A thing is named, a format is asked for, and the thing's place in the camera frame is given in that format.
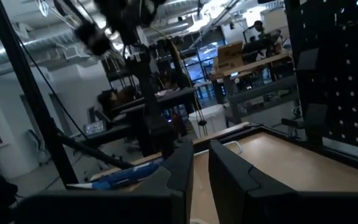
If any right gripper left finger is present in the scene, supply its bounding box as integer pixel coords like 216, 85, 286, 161
14, 139, 195, 224

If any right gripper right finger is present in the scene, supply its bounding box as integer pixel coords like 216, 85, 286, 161
209, 139, 358, 224

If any blue caulking gun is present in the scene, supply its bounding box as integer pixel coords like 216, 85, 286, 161
66, 157, 165, 191

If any silver hex key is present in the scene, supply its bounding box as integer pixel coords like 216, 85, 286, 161
224, 140, 244, 154

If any person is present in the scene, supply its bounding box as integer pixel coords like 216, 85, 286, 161
96, 85, 138, 121
252, 20, 284, 58

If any dark grey desk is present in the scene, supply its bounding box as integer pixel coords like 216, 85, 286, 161
109, 86, 198, 125

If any white bin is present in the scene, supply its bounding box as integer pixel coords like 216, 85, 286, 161
188, 104, 228, 138

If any cardboard box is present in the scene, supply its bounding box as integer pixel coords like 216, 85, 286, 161
217, 41, 245, 72

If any grey-framed rolling table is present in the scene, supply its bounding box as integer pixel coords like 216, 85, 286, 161
209, 51, 303, 127

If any black pegboard cart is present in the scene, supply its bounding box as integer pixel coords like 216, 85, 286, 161
284, 0, 358, 166

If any black aluminium rig frame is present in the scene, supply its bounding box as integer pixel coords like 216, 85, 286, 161
0, 0, 358, 187

